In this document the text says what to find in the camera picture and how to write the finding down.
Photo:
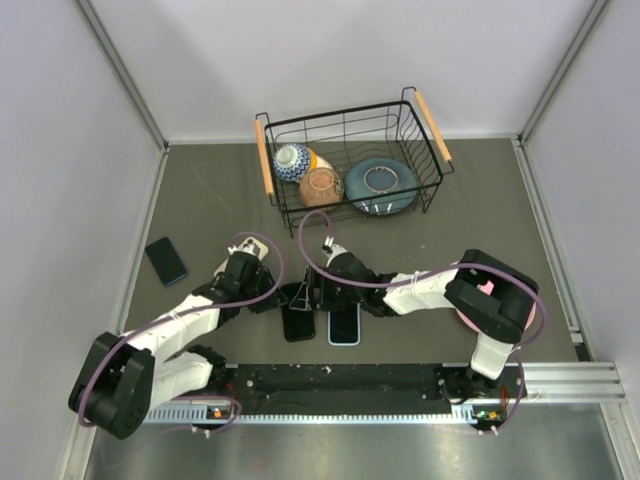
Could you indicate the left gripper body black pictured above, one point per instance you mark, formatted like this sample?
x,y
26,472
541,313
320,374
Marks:
x,y
262,281

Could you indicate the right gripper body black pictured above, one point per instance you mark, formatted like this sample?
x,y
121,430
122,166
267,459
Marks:
x,y
332,296

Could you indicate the black phone case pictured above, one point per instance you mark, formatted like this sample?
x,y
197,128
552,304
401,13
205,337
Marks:
x,y
286,292

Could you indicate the light blue phone case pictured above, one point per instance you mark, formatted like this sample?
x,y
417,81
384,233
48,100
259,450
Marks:
x,y
329,335

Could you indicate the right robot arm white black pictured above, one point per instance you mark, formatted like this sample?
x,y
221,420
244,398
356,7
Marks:
x,y
498,301

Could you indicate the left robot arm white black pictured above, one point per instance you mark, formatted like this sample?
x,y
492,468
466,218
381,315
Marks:
x,y
125,376

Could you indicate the beige phone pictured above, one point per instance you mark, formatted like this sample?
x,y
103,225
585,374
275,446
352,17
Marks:
x,y
264,252

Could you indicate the blue edged black phone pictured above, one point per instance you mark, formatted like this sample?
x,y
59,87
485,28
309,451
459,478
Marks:
x,y
166,261

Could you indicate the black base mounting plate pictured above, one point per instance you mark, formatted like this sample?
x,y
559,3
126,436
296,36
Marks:
x,y
351,389

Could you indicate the brown ceramic bowl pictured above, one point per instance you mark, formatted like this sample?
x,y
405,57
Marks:
x,y
321,188

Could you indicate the blue white patterned bowl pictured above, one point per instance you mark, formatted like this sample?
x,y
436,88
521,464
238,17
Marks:
x,y
292,161

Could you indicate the teal blue plate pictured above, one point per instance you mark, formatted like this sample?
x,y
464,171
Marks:
x,y
380,186

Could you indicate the yellow bowl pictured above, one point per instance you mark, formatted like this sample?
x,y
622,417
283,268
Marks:
x,y
317,161

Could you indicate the pink plate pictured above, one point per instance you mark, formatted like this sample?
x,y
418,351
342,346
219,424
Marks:
x,y
488,288

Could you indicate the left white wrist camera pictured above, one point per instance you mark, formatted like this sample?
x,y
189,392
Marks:
x,y
249,247

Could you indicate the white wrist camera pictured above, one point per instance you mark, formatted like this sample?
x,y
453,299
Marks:
x,y
330,248
249,247

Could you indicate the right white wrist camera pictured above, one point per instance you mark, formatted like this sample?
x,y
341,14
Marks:
x,y
330,248

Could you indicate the black wire dish basket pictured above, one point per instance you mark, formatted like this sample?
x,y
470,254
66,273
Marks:
x,y
402,129

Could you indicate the slotted grey cable duct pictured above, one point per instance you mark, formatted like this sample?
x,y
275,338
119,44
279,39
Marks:
x,y
218,414

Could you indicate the left aluminium frame post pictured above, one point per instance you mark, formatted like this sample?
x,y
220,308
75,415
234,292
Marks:
x,y
124,77

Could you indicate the aluminium frame post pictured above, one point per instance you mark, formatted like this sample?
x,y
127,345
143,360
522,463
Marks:
x,y
575,47
124,77

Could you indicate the right aluminium frame post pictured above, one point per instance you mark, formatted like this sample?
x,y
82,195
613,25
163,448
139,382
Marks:
x,y
575,47

